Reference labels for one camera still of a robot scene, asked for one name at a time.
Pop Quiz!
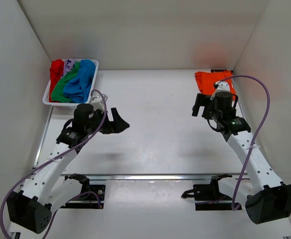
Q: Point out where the red t shirt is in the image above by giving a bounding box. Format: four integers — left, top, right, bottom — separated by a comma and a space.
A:
49, 59, 64, 102

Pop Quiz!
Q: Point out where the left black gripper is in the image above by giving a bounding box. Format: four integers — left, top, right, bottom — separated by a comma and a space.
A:
88, 105, 130, 131

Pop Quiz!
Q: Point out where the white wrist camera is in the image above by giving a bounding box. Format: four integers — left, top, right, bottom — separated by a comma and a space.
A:
89, 94, 104, 111
210, 81, 230, 101

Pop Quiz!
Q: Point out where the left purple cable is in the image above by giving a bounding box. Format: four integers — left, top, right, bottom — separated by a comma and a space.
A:
0, 89, 108, 239

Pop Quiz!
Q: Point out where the purple cable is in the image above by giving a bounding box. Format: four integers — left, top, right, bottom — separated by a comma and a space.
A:
0, 89, 108, 239
214, 75, 271, 211

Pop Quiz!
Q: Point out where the green t shirt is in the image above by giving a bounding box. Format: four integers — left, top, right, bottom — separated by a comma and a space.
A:
50, 62, 80, 103

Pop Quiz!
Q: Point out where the white plastic basket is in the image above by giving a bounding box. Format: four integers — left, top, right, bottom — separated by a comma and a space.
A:
42, 59, 99, 107

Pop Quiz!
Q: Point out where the lilac t shirt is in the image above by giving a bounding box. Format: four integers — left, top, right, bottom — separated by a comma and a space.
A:
62, 59, 77, 77

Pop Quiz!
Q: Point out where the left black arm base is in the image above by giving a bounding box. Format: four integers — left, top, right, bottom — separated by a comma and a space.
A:
61, 174, 106, 209

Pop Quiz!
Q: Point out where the folded orange t shirt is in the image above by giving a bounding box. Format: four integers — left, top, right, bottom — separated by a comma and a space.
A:
195, 71, 233, 95

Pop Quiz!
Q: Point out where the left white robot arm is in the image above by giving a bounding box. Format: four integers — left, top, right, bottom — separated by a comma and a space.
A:
6, 104, 130, 234

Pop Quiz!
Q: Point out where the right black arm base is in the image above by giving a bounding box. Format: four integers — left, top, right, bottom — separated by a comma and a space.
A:
181, 173, 233, 211

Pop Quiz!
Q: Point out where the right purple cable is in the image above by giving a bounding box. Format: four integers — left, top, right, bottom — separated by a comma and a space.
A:
214, 75, 271, 211

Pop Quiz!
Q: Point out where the blue t shirt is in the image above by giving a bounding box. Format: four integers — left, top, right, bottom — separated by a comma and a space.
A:
63, 59, 96, 104

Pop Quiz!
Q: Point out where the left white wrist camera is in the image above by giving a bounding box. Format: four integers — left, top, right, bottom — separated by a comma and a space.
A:
89, 94, 104, 111

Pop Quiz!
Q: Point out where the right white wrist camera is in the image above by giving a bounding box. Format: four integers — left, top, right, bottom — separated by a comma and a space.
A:
210, 81, 230, 101

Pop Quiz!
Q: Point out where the aluminium rail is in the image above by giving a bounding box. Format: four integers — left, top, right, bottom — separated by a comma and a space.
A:
32, 107, 265, 181

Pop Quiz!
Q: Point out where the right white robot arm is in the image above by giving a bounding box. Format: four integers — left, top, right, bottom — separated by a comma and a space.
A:
192, 92, 291, 224

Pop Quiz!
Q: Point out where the black tag at back wall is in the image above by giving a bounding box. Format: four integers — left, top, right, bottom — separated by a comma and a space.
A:
210, 69, 227, 73

